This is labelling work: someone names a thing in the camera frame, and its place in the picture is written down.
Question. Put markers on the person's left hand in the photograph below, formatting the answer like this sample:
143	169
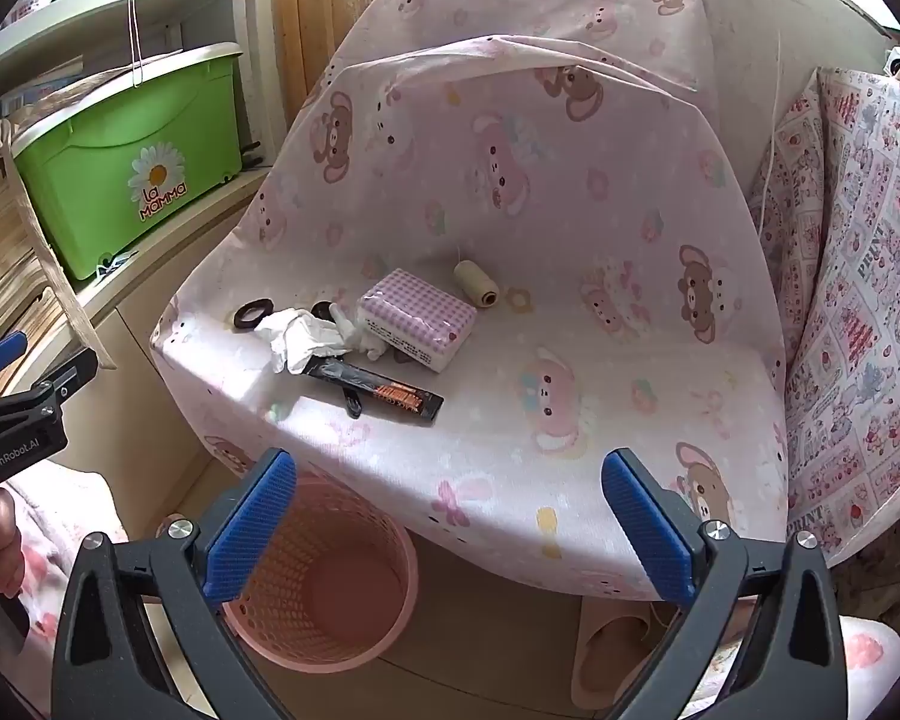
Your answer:
4	532

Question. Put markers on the pink slipper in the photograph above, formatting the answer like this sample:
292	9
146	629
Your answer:
615	652

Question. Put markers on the wooden door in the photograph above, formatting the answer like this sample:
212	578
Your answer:
307	30

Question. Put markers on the person's right leg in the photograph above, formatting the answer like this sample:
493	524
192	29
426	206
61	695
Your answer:
862	660

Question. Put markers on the green storage box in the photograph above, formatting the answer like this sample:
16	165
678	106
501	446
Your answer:
120	135

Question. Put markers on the purple checked tissue pack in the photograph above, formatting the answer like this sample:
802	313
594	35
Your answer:
412	315

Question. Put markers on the black orange packet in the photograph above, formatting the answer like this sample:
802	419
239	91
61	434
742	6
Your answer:
397	397

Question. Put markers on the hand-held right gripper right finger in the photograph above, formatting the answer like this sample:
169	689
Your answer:
645	532

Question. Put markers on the pink printed quilt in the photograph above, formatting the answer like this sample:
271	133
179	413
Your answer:
862	277

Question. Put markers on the white tissue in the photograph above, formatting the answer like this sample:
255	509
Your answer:
300	337

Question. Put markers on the person's left leg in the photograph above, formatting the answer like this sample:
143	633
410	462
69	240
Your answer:
52	510

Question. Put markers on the blue white packet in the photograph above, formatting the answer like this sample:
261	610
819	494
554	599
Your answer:
116	262

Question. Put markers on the pink bear printed chair cover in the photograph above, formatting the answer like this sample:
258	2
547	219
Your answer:
570	240

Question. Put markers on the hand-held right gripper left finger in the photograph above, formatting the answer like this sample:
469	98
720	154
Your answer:
251	525

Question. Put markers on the cream shelf cabinet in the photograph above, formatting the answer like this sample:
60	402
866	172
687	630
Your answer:
139	330

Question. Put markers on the person's leg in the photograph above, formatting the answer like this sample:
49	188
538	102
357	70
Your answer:
862	660
52	510

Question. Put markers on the pink plastic basket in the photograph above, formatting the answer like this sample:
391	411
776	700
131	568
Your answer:
345	592

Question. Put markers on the beige thread spool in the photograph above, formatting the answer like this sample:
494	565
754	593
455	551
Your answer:
472	281

